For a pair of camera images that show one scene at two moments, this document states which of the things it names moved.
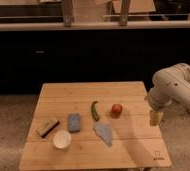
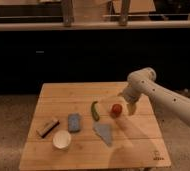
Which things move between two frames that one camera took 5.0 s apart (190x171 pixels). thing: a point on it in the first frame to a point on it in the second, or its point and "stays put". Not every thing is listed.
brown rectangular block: (48, 127) stays put
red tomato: (117, 110) stays put
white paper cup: (61, 139) stays put
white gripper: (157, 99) to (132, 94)
